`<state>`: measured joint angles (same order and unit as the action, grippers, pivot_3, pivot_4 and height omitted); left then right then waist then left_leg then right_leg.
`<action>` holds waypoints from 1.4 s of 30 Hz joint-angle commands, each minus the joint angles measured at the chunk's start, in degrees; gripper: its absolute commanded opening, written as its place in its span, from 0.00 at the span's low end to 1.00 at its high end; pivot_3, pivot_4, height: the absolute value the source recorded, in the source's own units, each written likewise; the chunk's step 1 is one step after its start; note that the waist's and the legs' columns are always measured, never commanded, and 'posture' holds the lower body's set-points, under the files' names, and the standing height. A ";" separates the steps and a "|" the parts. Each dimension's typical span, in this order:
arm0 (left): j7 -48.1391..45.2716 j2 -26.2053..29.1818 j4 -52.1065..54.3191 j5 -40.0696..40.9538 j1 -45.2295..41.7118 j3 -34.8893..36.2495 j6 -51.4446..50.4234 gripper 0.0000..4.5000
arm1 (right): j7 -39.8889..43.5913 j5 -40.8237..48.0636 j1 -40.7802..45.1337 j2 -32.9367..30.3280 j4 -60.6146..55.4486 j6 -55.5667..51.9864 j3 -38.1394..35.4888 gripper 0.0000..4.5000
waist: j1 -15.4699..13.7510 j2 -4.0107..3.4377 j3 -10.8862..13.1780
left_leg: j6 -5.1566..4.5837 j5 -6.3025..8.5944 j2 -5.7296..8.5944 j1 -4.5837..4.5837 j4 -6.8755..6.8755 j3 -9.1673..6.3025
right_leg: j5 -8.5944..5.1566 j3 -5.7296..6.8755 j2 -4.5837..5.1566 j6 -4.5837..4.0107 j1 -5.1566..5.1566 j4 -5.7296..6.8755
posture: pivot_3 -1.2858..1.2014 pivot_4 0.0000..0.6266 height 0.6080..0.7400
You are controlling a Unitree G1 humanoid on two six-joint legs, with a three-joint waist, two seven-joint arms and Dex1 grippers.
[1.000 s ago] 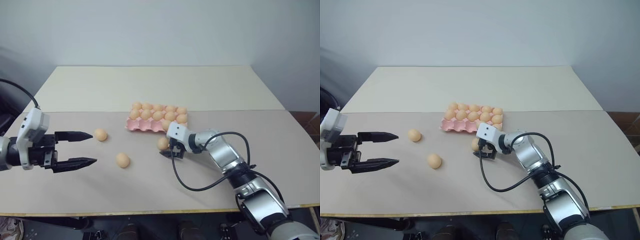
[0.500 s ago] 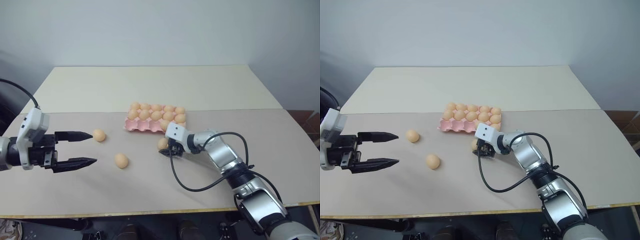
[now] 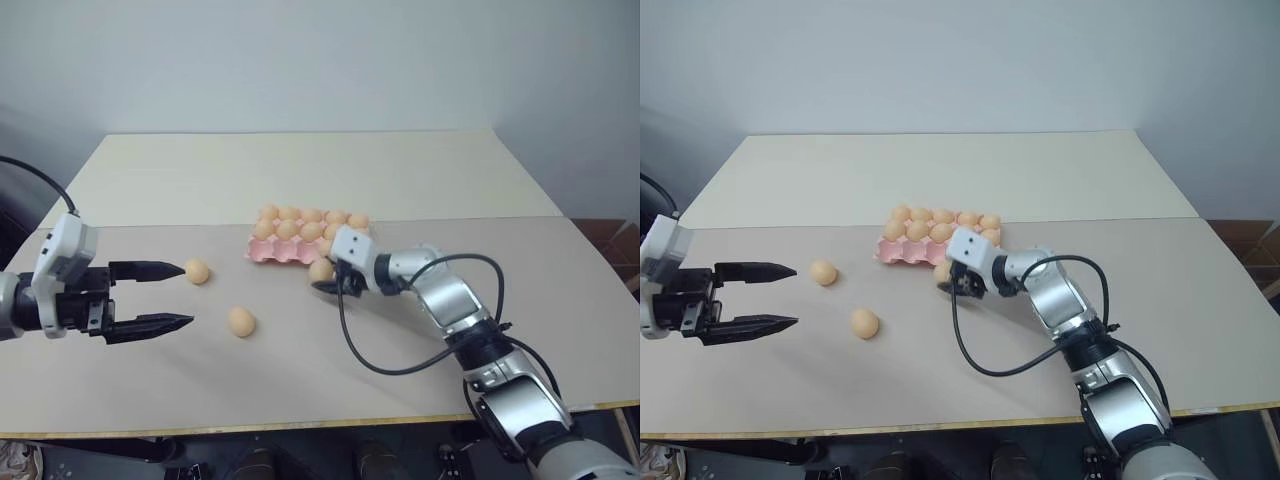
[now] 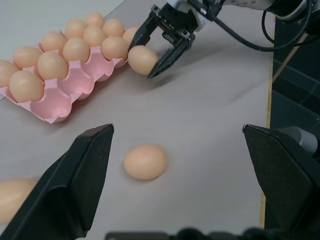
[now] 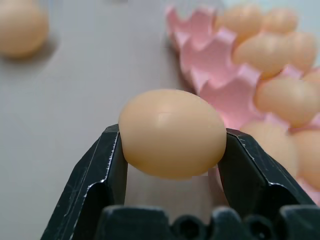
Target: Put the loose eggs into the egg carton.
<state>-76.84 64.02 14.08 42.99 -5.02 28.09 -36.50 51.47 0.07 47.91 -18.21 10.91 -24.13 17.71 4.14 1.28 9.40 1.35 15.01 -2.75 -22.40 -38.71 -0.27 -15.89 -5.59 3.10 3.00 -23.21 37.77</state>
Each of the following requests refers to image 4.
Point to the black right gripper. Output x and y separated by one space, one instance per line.
175 21

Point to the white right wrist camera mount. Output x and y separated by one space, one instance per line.
201 22

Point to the beige egg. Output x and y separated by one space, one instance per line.
76 49
94 35
145 162
27 57
13 200
53 41
114 47
113 27
128 35
52 65
143 60
26 86
75 27
5 73
95 18

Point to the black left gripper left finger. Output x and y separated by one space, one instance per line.
67 190

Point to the grey rounded robot body part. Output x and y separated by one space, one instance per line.
305 140

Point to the pink egg tray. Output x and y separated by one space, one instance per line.
85 85

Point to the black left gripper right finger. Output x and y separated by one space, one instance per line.
287 180

